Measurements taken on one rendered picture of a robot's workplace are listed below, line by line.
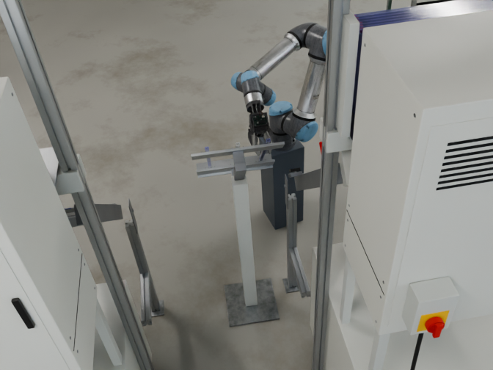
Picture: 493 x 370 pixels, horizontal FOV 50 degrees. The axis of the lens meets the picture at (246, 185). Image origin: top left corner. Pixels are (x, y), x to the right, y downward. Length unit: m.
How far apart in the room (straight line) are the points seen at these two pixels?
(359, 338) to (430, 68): 1.10
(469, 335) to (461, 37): 1.13
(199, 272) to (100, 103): 1.92
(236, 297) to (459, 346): 1.21
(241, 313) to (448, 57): 1.88
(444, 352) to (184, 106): 2.80
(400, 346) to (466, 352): 0.21
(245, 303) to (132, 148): 1.55
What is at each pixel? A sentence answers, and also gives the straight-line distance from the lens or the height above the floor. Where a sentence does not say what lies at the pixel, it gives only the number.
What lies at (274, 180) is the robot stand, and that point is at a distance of 2.78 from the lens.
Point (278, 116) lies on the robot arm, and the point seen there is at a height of 0.75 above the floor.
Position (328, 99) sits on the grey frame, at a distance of 1.40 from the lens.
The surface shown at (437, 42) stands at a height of 1.72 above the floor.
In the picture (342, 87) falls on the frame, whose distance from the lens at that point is 1.34.
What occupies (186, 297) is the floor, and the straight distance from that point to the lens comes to 2.81.
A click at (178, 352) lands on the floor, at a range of 2.64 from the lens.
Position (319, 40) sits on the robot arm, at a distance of 2.42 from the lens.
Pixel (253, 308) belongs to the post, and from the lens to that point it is 2.71.
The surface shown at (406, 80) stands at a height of 1.72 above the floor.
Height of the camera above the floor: 2.25
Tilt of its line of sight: 43 degrees down
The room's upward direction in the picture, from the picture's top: 5 degrees counter-clockwise
